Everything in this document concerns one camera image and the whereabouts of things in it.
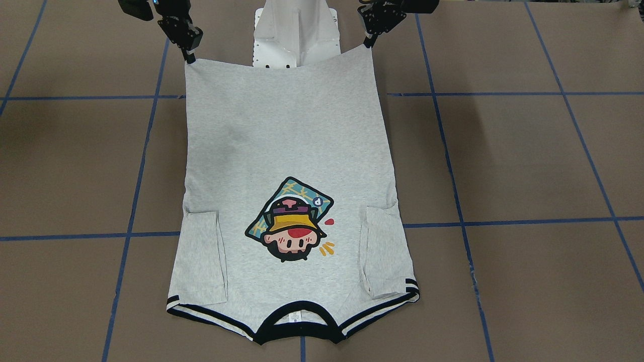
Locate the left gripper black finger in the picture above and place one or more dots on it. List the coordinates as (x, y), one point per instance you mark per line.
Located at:
(370, 39)

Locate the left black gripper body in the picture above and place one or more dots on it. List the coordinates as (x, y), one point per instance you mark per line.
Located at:
(381, 18)

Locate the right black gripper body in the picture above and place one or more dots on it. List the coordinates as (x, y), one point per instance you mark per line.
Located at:
(179, 27)

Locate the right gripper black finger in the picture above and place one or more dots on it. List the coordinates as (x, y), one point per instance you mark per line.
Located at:
(189, 55)

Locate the grey cartoon print t-shirt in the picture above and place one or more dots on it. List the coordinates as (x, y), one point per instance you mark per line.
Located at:
(291, 224)

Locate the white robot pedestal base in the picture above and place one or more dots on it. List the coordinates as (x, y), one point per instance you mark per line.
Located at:
(291, 34)

